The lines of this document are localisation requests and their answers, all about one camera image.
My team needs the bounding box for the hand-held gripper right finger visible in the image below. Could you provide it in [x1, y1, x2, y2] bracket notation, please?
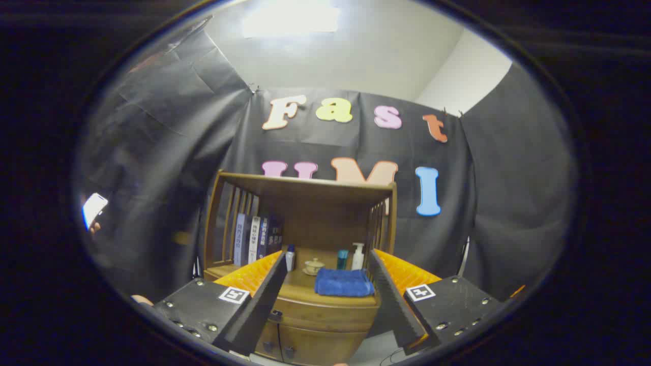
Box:
[367, 249, 504, 355]

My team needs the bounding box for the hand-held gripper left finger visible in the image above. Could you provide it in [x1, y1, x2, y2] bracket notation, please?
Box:
[153, 250, 288, 356]

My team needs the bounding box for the wooden drawer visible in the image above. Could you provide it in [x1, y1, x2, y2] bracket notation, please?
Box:
[264, 295, 380, 335]

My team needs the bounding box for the wooden countertop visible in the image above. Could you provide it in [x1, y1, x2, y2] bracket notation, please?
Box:
[203, 254, 379, 307]

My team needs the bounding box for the wooden cabinet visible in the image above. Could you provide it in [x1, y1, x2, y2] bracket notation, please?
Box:
[202, 170, 398, 366]

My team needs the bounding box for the blue towel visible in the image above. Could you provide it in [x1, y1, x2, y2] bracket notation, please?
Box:
[314, 267, 375, 298]

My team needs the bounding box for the white book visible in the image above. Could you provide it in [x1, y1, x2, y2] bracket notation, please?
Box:
[248, 216, 261, 264]

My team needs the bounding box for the dark blue book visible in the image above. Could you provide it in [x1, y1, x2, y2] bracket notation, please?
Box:
[257, 216, 284, 260]

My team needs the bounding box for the pale blue book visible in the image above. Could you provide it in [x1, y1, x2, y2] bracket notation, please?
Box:
[233, 212, 250, 267]

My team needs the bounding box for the white stand pole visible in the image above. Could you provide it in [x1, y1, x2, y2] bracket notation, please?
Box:
[459, 236, 471, 278]

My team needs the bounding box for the white smartphone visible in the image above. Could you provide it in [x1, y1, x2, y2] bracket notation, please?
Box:
[81, 192, 109, 230]

